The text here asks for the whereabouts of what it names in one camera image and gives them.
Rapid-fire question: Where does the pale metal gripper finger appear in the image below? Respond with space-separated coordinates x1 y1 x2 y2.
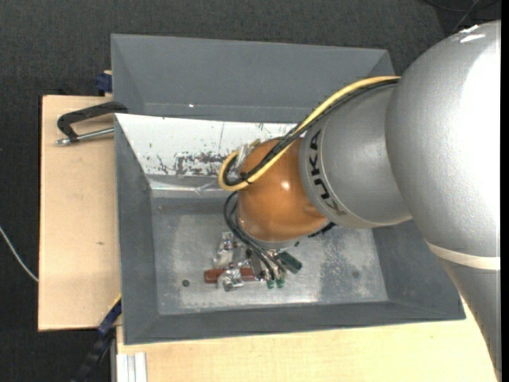
213 232 240 267
217 267 247 293

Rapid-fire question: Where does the black cylinder on white bracket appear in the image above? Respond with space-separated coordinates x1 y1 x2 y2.
276 250 304 275

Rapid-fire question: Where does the red-brown flat block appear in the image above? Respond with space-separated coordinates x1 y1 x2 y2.
203 267 256 285

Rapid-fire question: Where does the pale wood flat board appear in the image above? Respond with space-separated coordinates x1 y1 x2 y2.
37 94 123 332

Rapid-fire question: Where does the grey metal bin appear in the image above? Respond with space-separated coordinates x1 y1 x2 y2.
110 33 467 346

